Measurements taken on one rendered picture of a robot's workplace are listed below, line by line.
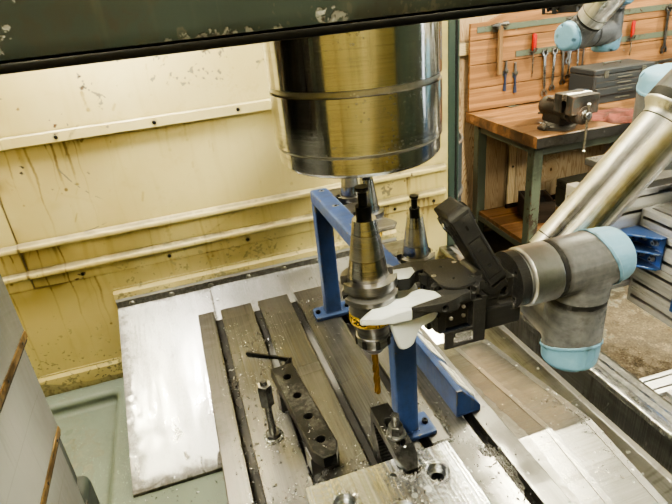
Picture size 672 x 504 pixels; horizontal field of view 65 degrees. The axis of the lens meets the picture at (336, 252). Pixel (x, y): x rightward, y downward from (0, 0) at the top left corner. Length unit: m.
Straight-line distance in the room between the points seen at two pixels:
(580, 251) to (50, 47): 0.58
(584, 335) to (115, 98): 1.20
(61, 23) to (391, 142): 0.25
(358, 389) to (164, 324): 0.71
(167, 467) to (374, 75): 1.16
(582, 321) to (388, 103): 0.42
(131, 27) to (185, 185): 1.21
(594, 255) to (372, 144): 0.35
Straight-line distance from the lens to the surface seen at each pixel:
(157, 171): 1.54
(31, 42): 0.37
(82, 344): 1.77
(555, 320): 0.75
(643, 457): 1.38
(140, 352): 1.59
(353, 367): 1.17
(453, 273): 0.63
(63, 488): 0.94
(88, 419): 1.77
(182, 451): 1.44
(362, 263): 0.56
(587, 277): 0.71
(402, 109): 0.45
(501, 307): 0.67
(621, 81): 3.73
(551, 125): 3.03
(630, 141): 0.87
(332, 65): 0.44
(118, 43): 0.36
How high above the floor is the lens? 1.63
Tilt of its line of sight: 26 degrees down
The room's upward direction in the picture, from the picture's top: 6 degrees counter-clockwise
